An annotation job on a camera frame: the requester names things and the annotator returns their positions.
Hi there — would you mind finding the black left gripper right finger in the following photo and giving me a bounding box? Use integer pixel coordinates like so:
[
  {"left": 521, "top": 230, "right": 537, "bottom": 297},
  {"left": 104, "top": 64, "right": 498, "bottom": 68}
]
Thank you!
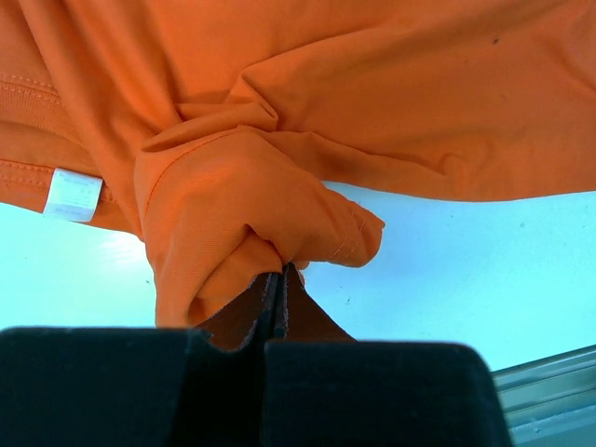
[{"left": 261, "top": 264, "right": 512, "bottom": 446}]

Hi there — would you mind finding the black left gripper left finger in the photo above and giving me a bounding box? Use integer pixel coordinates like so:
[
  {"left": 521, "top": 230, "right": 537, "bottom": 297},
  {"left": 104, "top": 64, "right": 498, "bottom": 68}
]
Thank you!
[{"left": 1, "top": 274, "right": 278, "bottom": 446}]

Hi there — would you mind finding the orange t-shirt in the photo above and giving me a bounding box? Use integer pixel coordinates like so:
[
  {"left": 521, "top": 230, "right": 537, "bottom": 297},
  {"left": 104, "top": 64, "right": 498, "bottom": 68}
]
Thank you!
[{"left": 0, "top": 0, "right": 596, "bottom": 353}]

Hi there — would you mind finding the aluminium table frame rail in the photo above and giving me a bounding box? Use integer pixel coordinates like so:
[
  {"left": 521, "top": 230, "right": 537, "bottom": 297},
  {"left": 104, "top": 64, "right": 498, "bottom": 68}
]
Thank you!
[{"left": 493, "top": 345, "right": 595, "bottom": 447}]

